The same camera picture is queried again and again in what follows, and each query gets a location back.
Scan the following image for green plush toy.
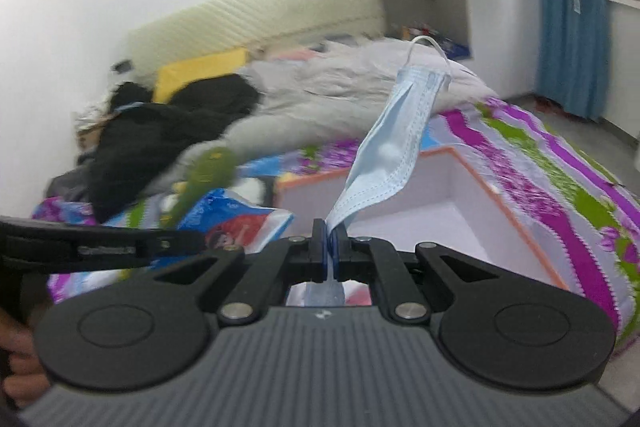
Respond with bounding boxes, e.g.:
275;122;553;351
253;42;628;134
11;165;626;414
167;146;238;228

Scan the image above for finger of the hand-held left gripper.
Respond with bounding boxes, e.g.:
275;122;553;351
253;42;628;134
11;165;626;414
0;249;153;279
0;216;208;258

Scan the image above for yellow pillow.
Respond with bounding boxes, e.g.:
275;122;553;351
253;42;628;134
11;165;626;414
152;48;251;104

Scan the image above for small colourful items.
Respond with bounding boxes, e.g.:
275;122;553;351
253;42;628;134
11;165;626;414
390;23;472;58

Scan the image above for orange box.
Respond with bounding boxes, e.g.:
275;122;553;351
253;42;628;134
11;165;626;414
274;146;571;308

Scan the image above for grey plush toy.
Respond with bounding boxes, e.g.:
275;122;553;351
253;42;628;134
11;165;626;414
235;177;277;210

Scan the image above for blue printed plastic packet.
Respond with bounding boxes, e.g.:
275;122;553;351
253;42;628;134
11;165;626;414
172;188;296;258

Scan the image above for cream padded headboard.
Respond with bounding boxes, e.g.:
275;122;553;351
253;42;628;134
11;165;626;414
122;0;386;72

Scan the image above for black clothing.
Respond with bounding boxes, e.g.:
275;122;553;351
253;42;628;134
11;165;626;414
87;74;261;223

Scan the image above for blue face mask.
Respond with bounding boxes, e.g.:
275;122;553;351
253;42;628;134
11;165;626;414
302;36;453;308

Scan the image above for blue curtain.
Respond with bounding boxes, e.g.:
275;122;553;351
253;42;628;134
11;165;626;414
530;0;613;122

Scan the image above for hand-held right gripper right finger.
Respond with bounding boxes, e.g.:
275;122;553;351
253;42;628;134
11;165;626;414
329;227;568;326

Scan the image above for colourful printed bedsheet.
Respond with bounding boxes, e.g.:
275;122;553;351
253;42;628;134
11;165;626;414
32;97;640;353

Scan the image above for grey quilt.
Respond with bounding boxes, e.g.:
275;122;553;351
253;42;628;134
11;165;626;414
155;38;496;188

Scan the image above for person's left hand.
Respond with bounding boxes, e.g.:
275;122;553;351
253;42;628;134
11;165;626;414
0;307;51;410

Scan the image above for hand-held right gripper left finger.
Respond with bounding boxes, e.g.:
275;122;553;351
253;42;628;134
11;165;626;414
150;218;329;328

